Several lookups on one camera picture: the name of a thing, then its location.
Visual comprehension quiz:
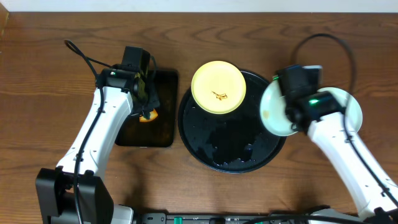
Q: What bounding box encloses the black rectangular water tray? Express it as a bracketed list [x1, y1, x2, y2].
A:
[115, 70, 178, 147]

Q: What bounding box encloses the yellow plate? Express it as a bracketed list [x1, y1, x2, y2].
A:
[191, 61, 246, 114]

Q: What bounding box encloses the green and orange sponge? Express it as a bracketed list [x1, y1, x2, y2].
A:
[139, 109, 158, 123]

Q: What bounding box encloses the black round tray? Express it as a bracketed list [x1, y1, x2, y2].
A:
[178, 70, 286, 174]

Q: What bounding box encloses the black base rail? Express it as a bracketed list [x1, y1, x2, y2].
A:
[132, 209, 360, 224]

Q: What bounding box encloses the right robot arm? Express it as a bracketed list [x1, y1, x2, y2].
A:
[261, 65, 397, 223]

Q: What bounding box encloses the pale green plate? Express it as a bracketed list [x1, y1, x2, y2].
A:
[318, 87, 363, 132]

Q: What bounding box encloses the light blue plate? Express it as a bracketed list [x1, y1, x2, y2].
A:
[259, 81, 297, 137]

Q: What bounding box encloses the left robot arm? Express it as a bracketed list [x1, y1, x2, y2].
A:
[35, 46, 160, 223]

